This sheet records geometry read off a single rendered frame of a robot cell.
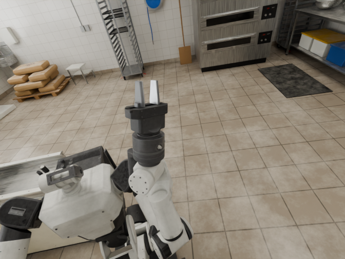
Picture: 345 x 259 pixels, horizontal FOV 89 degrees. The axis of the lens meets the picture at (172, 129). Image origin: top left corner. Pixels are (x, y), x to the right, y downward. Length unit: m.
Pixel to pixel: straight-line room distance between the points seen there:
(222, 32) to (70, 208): 3.85
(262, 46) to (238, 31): 0.64
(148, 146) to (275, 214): 1.67
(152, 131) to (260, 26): 4.00
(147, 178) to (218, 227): 1.43
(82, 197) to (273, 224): 1.60
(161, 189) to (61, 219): 0.37
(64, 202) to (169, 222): 0.38
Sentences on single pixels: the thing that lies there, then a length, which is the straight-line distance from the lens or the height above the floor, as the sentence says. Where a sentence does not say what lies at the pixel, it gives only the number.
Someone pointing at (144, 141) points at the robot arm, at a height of 1.44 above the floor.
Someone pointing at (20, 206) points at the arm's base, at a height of 1.21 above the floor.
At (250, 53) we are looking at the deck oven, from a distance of 4.41.
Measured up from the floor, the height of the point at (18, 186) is 0.84.
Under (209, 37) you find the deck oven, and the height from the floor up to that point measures 0.73.
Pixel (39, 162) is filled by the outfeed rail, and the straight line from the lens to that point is 1.64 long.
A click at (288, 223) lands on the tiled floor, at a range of 1.97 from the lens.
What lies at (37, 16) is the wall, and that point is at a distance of 5.78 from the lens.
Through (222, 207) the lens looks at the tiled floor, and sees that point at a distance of 1.91.
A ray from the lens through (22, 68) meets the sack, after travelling 5.55.
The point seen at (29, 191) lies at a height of 0.90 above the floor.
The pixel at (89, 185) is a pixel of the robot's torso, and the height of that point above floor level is 1.20.
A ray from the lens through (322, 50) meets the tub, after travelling 4.35.
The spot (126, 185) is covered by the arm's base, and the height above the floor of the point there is 1.18.
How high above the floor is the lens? 1.73
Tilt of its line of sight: 40 degrees down
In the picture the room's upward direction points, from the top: 12 degrees counter-clockwise
